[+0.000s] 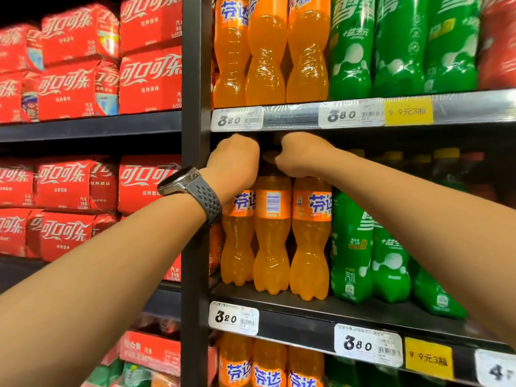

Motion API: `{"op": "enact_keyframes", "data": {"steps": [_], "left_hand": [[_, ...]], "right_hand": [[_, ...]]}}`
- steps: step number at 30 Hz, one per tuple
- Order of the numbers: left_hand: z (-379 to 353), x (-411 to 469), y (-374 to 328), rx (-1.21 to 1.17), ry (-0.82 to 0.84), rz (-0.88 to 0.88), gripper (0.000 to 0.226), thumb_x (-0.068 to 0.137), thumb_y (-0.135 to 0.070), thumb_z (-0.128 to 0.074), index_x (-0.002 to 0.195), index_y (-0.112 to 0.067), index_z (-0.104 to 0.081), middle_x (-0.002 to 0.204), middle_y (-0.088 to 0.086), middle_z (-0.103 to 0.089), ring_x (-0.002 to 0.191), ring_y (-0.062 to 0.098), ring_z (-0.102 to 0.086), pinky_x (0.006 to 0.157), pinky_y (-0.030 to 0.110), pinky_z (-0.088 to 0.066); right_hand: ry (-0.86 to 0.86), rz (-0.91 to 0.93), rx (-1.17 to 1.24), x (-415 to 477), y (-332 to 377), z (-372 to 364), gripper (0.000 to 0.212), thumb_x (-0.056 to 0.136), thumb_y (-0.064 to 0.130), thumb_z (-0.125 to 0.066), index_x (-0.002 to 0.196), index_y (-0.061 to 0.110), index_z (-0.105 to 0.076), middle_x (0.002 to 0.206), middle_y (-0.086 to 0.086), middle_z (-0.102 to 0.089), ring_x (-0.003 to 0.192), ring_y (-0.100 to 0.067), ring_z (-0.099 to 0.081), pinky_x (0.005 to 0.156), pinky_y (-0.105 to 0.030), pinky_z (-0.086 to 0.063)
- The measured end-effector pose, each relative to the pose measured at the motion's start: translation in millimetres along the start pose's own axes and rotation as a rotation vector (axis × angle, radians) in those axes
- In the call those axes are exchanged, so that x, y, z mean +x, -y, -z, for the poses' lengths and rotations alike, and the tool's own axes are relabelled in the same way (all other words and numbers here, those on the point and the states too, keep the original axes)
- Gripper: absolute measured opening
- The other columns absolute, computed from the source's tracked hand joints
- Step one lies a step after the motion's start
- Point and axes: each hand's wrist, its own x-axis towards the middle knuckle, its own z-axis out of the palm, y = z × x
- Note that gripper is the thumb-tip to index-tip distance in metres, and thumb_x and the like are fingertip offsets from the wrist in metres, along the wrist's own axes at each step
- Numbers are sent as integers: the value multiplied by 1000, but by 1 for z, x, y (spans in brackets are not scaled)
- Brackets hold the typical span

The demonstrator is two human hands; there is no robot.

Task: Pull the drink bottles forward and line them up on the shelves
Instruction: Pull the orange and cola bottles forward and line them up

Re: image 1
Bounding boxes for red full-wrap cola bottle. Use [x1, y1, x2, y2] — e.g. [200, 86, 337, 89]
[461, 152, 499, 203]
[477, 0, 516, 91]

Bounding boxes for person's left hand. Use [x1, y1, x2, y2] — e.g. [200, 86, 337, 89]
[199, 134, 262, 204]

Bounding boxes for person's right hand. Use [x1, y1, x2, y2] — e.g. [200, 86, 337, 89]
[275, 132, 338, 180]

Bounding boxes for person's right forearm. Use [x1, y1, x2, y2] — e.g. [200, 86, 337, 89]
[328, 147, 516, 347]

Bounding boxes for grey perforated-band wristwatch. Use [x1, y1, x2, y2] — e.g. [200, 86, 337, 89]
[157, 167, 223, 227]

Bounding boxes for black metal shelf rack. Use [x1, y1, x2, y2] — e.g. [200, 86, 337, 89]
[0, 0, 516, 387]

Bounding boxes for red yellow-print carton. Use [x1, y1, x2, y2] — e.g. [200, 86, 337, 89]
[119, 330, 182, 377]

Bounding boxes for yellow price tag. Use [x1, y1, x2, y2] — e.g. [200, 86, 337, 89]
[384, 96, 434, 126]
[405, 337, 454, 381]

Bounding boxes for stack of red can packs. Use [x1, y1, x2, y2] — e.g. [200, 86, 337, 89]
[0, 0, 183, 283]

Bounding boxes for white price tag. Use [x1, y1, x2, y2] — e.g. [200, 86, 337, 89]
[318, 97, 386, 128]
[475, 349, 516, 387]
[211, 105, 265, 132]
[333, 323, 404, 368]
[208, 300, 260, 336]

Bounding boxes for green can packs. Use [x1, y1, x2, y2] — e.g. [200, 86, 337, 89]
[80, 358, 182, 387]

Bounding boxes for person's left forearm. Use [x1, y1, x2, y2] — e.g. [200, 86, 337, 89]
[0, 193, 209, 387]

